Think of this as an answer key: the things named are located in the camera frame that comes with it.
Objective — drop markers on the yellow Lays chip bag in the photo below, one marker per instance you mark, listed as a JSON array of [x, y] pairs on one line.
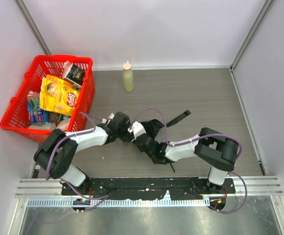
[[58, 95]]

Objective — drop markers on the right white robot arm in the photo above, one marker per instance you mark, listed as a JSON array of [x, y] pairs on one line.
[[219, 150]]

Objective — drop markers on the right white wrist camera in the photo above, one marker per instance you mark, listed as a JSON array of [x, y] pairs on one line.
[[136, 129]]

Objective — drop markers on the white plastic bag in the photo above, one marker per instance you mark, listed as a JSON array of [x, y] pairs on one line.
[[62, 125]]

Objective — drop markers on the white slotted cable duct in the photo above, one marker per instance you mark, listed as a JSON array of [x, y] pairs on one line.
[[67, 202]]

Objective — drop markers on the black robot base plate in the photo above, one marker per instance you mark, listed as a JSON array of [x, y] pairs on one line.
[[147, 189]]

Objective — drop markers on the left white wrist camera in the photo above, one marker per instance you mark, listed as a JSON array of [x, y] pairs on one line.
[[107, 120]]

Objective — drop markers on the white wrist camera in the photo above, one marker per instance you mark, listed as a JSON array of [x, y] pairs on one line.
[[136, 129], [107, 120]]

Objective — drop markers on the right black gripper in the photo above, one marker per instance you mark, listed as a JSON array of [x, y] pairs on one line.
[[148, 132]]

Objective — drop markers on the red plastic shopping basket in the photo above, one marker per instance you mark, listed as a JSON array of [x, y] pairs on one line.
[[16, 116]]

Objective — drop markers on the black and white snack box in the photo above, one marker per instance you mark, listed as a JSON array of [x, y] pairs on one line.
[[74, 74]]

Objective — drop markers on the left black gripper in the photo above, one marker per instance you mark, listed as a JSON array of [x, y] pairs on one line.
[[126, 136]]

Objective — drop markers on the pale green squeeze bottle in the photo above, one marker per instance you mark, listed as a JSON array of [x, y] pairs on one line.
[[128, 78]]

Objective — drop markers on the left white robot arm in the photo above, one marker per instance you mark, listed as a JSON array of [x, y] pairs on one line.
[[56, 153]]

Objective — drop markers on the blue snack package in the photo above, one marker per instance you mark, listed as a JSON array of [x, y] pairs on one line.
[[36, 115]]

